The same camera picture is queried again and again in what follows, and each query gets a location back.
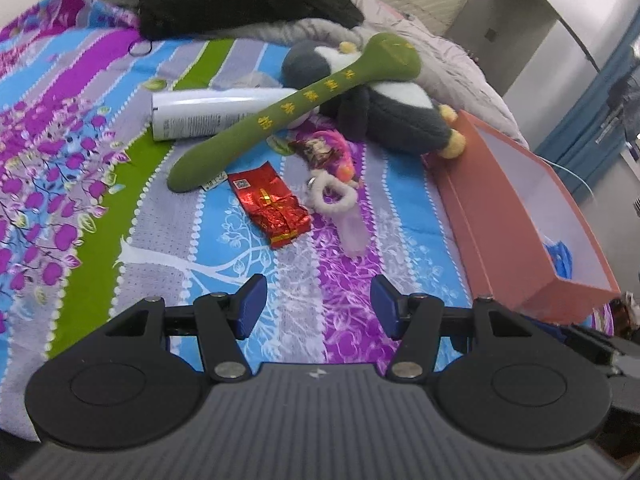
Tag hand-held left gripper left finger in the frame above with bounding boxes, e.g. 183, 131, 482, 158
100, 274, 268, 383

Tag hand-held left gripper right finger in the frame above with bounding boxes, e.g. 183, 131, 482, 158
371, 275, 543, 382

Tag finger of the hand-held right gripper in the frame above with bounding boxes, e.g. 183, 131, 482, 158
552, 322, 623, 378

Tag translucent pink pouch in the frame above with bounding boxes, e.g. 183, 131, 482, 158
337, 207, 373, 261

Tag blue face mask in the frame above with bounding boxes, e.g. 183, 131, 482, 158
542, 240, 576, 281

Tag red foil packet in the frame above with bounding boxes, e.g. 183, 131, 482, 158
227, 161, 311, 251

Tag orange cardboard box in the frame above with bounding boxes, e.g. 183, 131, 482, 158
425, 110, 623, 326

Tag pink haired doll keychain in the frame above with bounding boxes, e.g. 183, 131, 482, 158
289, 129, 358, 183

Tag green plush stick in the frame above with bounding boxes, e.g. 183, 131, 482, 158
167, 32, 422, 193

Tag grey penguin plush toy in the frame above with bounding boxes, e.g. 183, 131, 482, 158
281, 40, 468, 161

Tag white spray bottle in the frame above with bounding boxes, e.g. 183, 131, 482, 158
151, 87, 313, 142

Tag blue curtain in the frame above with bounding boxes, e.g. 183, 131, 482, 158
530, 42, 640, 206

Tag striped floral bedsheet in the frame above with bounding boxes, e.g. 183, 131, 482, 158
0, 0, 626, 441

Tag grey duvet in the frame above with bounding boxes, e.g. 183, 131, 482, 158
235, 0, 526, 146

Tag grey white cabinet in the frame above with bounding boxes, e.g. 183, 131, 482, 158
445, 0, 640, 111

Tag white cable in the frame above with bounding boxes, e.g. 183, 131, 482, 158
547, 159, 597, 201

